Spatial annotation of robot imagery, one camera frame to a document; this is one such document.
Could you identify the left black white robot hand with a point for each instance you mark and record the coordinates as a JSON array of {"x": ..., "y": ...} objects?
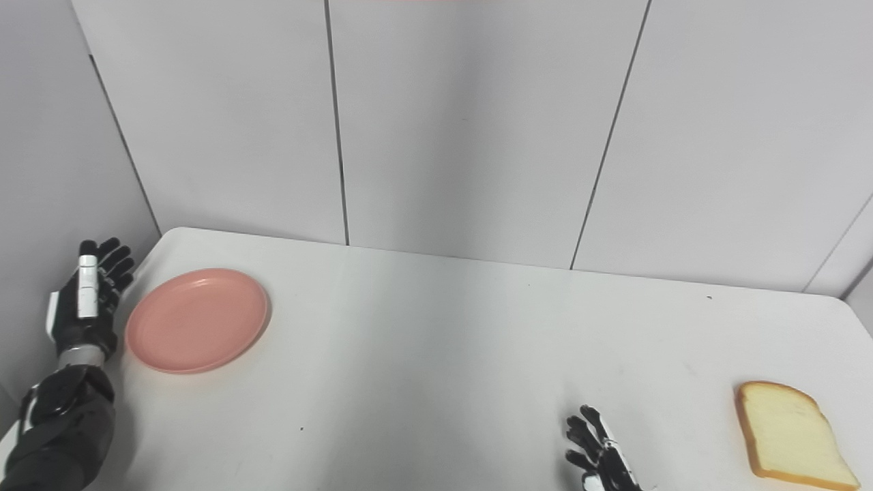
[{"x": 85, "y": 307}]

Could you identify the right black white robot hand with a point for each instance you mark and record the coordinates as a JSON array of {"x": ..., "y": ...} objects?
[{"x": 603, "y": 457}]

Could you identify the pink round plate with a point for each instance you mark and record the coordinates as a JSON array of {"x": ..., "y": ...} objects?
[{"x": 198, "y": 320}]

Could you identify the slice of white bread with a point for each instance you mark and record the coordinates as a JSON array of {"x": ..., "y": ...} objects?
[{"x": 788, "y": 436}]

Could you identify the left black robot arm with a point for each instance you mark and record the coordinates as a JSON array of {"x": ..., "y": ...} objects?
[{"x": 65, "y": 423}]

